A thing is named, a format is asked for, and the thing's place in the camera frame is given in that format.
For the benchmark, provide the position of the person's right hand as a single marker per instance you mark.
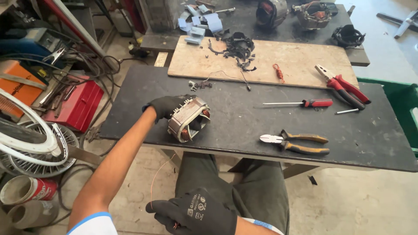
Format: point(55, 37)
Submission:
point(202, 213)

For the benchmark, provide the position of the person's left hand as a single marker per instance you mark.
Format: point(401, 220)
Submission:
point(165, 105)

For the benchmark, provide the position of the person's left fingers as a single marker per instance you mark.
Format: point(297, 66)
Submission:
point(186, 97)

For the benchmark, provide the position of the person's right fingers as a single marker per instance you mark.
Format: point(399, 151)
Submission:
point(163, 209)

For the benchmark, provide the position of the grey motor stator copper windings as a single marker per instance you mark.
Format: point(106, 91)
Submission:
point(179, 126)

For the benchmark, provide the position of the small dark metal parts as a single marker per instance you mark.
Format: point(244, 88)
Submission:
point(203, 85)

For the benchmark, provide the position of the white shirt sleeve blue trim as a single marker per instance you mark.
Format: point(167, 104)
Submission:
point(94, 226)

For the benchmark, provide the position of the pile of black insulation scraps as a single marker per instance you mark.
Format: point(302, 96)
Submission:
point(240, 47)

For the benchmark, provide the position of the pile of blue paper pieces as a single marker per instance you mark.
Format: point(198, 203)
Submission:
point(212, 21)

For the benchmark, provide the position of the flat metal bar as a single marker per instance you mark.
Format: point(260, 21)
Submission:
point(85, 156)

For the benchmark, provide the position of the metal bolt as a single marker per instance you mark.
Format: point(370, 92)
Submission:
point(225, 10)

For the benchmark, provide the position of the grey-green trousers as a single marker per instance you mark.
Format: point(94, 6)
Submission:
point(261, 189)

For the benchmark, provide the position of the white patterned shirt sleeve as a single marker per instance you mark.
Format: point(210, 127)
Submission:
point(266, 226)

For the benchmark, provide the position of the red metal toolbox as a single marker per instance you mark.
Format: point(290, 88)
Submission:
point(81, 104)

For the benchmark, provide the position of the dark round motor housing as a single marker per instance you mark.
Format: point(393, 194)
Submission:
point(271, 13)

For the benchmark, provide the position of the wooden board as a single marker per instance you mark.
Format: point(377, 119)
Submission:
point(300, 55)

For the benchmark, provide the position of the red tin can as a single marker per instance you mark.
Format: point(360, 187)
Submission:
point(39, 191)

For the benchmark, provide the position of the grey pipe piece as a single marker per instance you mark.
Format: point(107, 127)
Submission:
point(36, 213)

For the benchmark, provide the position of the red metal pole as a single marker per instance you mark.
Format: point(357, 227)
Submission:
point(75, 31)

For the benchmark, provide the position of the yellow-black diagonal cutters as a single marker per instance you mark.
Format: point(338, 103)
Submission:
point(307, 149)

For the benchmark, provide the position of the metal welding clamp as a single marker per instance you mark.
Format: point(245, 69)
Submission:
point(54, 56)

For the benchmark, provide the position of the rusty motor stator with windings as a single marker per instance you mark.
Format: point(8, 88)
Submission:
point(313, 16)

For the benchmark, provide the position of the small black scrap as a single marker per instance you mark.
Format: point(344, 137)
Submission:
point(312, 180)

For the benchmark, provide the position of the small metal pin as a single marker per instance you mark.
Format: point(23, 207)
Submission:
point(346, 111)

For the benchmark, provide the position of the orange welding machine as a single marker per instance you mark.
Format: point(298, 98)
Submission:
point(19, 88)

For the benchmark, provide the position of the blue machine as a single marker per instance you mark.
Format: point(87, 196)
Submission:
point(23, 45)

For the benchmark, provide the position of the grey fan blades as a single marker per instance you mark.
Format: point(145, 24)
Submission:
point(405, 24)

